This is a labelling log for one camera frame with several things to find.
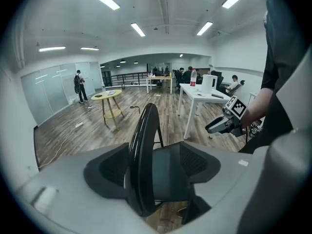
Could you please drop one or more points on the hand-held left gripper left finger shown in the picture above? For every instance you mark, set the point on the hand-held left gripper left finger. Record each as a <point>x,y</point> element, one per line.
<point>73,191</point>

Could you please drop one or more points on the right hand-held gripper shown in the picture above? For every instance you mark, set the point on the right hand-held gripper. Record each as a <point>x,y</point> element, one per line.
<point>236,107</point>

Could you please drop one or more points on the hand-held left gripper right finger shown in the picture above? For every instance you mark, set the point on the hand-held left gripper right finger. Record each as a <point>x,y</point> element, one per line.
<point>219,179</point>

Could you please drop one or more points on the black folding chair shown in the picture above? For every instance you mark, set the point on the black folding chair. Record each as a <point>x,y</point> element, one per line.
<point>143,155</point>

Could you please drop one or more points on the person's right forearm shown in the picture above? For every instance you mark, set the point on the person's right forearm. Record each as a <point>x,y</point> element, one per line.
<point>254,106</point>

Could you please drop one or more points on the white square table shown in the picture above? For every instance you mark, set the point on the white square table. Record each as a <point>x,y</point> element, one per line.
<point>207,99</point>

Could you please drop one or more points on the black smartphone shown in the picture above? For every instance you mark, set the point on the black smartphone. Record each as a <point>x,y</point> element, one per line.
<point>217,96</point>

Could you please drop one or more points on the white electric kettle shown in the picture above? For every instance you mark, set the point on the white electric kettle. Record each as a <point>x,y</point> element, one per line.
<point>208,84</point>

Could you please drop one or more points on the clear bottle red label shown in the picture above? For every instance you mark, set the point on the clear bottle red label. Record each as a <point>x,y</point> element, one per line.
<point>193,79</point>

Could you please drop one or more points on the wooden desk white legs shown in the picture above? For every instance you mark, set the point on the wooden desk white legs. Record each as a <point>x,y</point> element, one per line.
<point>159,77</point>

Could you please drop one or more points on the person's black clothing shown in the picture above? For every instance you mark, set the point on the person's black clothing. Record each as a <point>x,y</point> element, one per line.
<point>280,69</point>

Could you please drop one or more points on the black metal railing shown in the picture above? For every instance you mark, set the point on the black metal railing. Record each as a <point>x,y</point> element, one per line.
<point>126,78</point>

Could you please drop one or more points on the round yellow wooden table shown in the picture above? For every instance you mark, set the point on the round yellow wooden table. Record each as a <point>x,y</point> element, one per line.
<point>108,96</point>

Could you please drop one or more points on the blue white book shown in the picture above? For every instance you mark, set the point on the blue white book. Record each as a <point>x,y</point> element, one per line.
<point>111,92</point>

